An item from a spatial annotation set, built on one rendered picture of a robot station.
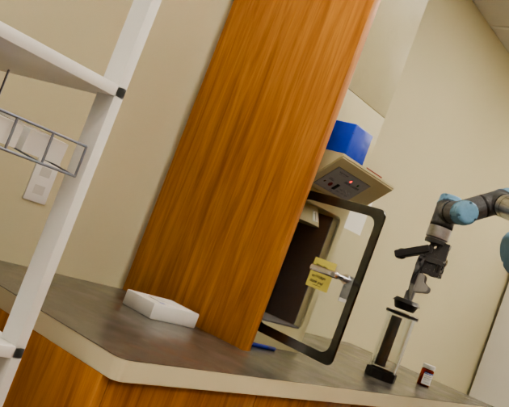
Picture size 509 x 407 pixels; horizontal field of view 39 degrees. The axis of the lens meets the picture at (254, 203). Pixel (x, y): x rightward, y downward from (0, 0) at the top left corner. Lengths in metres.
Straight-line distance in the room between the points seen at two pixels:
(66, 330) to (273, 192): 0.75
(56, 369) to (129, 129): 0.90
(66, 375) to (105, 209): 0.82
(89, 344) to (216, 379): 0.28
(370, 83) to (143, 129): 0.68
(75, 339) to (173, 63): 1.04
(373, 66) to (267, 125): 0.39
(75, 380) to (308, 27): 1.16
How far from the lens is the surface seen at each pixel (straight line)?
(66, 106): 1.94
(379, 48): 2.18
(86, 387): 1.31
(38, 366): 1.42
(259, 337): 2.04
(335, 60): 1.94
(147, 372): 1.31
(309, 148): 1.87
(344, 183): 2.03
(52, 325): 1.40
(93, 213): 2.06
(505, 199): 2.30
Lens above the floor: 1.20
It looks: 3 degrees up
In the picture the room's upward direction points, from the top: 21 degrees clockwise
